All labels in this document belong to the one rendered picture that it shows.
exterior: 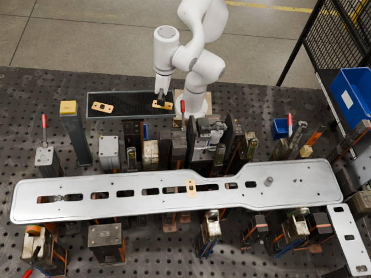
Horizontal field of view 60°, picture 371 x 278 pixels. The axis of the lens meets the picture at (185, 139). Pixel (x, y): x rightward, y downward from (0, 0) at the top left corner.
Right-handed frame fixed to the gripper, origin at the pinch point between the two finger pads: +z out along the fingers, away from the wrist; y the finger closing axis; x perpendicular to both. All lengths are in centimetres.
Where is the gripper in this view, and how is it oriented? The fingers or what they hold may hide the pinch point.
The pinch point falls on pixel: (163, 95)
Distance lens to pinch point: 133.3
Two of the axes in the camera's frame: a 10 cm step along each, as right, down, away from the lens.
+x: 9.9, 1.7, 0.1
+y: -1.4, 8.3, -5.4
